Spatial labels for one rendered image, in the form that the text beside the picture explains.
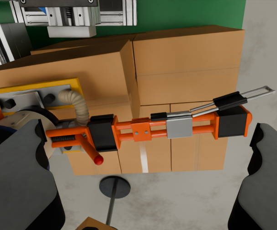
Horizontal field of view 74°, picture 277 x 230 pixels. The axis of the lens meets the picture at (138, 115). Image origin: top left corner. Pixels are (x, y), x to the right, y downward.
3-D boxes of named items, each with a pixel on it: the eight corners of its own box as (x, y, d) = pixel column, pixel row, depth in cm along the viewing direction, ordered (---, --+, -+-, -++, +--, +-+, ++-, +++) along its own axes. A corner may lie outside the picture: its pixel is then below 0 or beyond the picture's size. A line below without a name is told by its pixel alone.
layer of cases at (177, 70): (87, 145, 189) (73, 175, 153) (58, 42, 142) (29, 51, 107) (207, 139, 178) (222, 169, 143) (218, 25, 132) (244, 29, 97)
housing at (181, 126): (166, 131, 56) (167, 140, 52) (164, 112, 53) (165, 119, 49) (189, 128, 56) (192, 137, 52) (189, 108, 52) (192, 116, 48)
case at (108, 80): (53, 115, 126) (17, 153, 91) (28, 55, 108) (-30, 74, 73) (140, 104, 120) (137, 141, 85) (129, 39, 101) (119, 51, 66)
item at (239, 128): (209, 130, 55) (215, 140, 51) (210, 108, 52) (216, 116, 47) (239, 127, 54) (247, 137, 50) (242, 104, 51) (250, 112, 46)
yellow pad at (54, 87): (-2, 115, 68) (-13, 122, 64) (-17, 89, 63) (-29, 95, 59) (86, 104, 64) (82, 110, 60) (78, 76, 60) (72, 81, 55)
